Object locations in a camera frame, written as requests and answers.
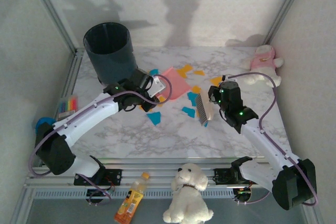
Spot blue round plastic object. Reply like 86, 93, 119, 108
35, 117, 57, 133

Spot white plush toy pink shirt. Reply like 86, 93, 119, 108
240, 45, 285, 88

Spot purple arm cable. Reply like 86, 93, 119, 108
227, 71, 319, 208
28, 74, 173, 206

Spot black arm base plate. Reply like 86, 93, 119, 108
213, 167, 237, 186
73, 168, 123, 187

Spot white hand brush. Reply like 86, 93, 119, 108
195, 90, 215, 127

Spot grey slotted cable duct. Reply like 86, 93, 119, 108
33, 189, 253, 200

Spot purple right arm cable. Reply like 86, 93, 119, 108
227, 71, 319, 208

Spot white plush dog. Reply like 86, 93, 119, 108
162, 163, 215, 224

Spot black base electronics module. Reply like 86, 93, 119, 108
86, 188, 113, 206
232, 187, 253, 206

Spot large orange paper scrap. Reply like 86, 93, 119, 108
176, 63, 194, 79

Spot pack of coloured markers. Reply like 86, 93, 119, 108
57, 94, 79, 119

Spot pink plastic dustpan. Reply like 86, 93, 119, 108
160, 67, 191, 103

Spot orange juice bottle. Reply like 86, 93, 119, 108
114, 172, 150, 223

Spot dark round waste bin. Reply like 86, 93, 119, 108
83, 23, 139, 86

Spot aluminium upright post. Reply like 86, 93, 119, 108
262, 0, 312, 45
25, 0, 79, 56

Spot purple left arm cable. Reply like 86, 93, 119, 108
28, 74, 173, 206

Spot aluminium front frame rails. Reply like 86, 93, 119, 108
25, 157, 312, 190

